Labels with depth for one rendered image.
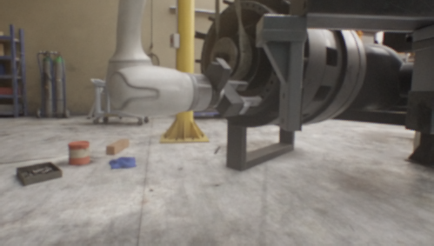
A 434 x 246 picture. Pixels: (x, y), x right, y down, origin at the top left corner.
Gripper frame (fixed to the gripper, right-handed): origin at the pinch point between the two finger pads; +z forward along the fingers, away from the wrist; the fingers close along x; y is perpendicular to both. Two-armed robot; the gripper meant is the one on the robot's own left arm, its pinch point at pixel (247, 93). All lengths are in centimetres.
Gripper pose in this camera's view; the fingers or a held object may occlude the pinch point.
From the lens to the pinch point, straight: 67.5
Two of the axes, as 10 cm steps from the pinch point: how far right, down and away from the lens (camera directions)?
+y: -4.4, 7.1, 5.4
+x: 4.9, 7.0, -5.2
